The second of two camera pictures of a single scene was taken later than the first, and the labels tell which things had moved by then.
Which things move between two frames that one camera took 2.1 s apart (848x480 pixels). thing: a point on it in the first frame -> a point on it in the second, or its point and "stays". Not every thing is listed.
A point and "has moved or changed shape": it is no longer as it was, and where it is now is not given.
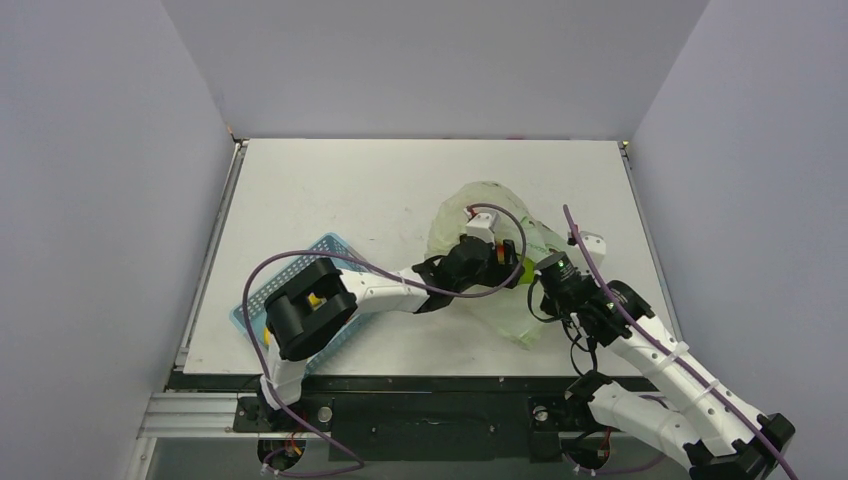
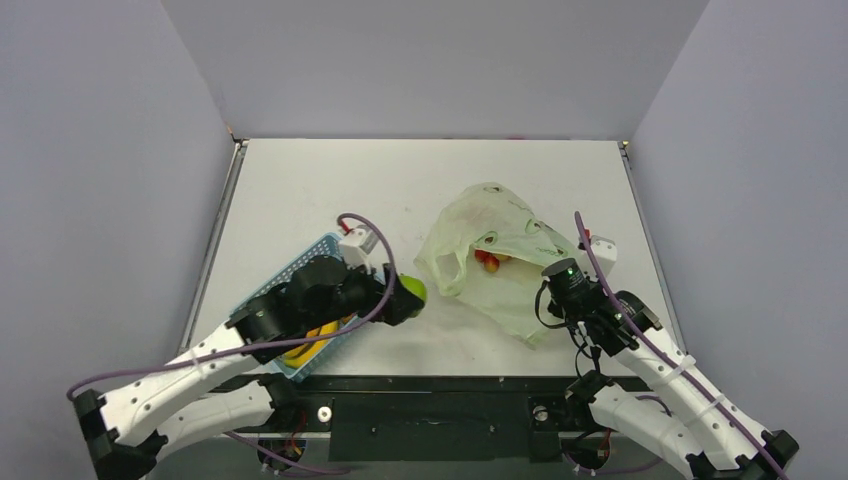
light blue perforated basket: x=249 y=316 stays
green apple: x=528 y=276 has moved or changed shape
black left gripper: x=500 y=272 -> x=376 y=289
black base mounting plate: x=412 y=418 stays
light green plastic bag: x=513 y=308 stays
